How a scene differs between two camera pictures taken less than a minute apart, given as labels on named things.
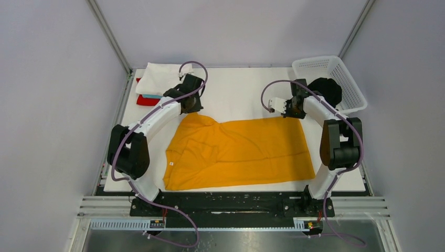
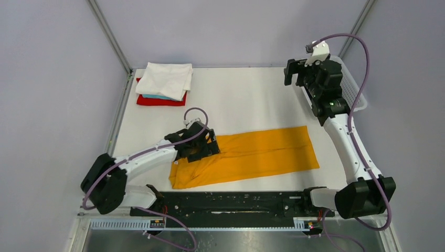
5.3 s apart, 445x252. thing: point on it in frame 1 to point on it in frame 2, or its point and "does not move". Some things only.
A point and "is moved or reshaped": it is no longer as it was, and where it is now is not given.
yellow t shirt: x=204 y=151 is moved or reshaped
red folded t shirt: x=146 y=101 does not move
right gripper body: x=293 y=111 to x=300 y=73
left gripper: x=196 y=107 to x=210 y=148
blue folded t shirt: x=152 y=96 does not move
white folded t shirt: x=157 y=78 does not move
